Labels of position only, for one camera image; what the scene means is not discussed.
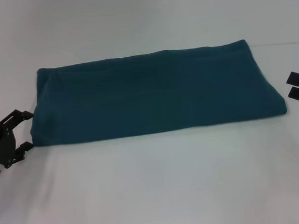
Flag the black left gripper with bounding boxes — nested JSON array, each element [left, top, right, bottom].
[[0, 107, 38, 170]]

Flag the blue short-sleeved shirt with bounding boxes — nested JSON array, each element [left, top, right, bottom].
[[24, 36, 290, 148]]

